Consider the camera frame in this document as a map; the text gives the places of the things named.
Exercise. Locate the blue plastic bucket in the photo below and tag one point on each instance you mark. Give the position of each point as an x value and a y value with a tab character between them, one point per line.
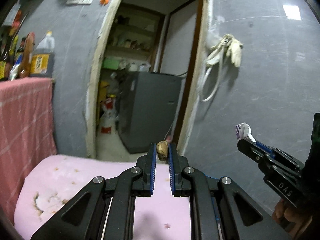
212	184

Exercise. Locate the large oil jug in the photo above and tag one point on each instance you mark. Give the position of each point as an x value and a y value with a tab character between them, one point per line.
43	57

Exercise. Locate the dark soy sauce bottle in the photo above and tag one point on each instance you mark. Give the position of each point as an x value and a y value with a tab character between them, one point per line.
5	60

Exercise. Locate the person's right hand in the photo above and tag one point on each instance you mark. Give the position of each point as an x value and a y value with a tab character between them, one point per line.
298	222

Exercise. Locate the red white bottle on floor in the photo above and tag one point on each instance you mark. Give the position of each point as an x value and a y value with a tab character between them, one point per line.
109	117

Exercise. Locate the white purple wrapper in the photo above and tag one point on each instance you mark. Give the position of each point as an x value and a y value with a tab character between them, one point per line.
243	131

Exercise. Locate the wooden door frame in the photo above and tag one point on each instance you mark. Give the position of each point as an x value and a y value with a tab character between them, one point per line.
92	90

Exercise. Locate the white rubber gloves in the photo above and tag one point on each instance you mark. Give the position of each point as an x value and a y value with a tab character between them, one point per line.
227	46

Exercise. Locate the red checked counter cloth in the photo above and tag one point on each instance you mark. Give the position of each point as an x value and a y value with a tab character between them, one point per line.
26	134

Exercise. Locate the orange wall hook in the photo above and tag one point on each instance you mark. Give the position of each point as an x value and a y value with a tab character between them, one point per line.
104	2

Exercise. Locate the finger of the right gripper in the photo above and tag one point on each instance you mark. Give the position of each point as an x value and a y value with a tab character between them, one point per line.
250	150
268	150

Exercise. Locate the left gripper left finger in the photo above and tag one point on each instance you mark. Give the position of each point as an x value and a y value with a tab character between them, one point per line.
104	208

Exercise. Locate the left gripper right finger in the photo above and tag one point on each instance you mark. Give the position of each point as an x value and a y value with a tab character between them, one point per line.
240	216

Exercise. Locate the green box on shelf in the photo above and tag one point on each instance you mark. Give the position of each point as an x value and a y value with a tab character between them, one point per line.
111	64

